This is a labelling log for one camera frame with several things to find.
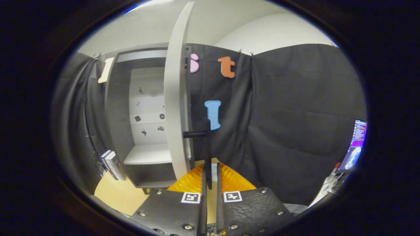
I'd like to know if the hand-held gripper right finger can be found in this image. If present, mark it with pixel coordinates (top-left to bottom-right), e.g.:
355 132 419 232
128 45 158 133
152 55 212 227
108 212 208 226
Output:
216 162 294 236

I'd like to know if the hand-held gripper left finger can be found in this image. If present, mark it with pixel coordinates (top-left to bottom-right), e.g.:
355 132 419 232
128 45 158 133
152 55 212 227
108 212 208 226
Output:
129 163 208 236

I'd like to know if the black door handle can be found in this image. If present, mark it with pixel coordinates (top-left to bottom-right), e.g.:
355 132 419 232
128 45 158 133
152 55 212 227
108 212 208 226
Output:
183 118 213 190

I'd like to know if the white cabinet door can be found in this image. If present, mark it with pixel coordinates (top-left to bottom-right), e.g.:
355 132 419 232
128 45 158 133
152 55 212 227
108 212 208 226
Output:
163 2 196 181

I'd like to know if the white object with red top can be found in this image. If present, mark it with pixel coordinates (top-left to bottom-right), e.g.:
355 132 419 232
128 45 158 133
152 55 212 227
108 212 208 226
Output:
308 162 348 207

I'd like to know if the black backdrop cloth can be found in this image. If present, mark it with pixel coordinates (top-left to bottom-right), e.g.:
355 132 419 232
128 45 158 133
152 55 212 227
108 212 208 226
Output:
51 43 367 206

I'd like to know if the dark grey cabinet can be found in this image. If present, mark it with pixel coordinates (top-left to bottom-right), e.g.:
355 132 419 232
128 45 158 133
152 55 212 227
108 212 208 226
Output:
104 43 184 190

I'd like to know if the computer monitor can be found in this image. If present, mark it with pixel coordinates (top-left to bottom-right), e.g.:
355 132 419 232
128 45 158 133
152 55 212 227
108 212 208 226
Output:
336 119 368 173

